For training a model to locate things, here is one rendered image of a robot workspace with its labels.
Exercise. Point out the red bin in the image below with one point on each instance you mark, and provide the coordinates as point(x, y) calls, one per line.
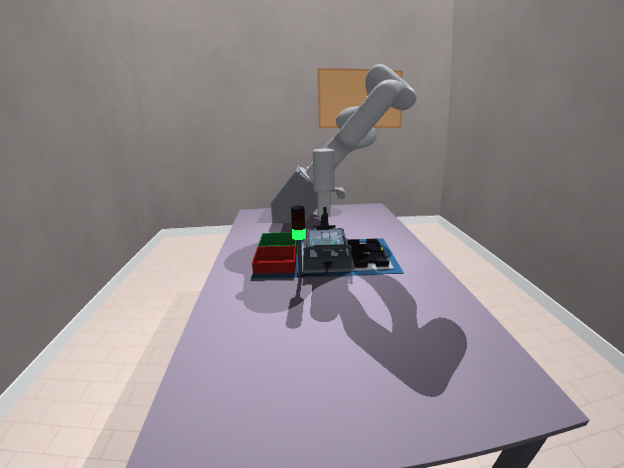
point(274, 259)

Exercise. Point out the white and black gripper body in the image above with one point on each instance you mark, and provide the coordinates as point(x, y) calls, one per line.
point(323, 200)

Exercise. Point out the green open bin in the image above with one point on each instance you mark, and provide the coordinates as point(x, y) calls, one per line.
point(277, 239)

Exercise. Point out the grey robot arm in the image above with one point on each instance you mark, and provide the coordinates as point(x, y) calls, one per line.
point(390, 91)

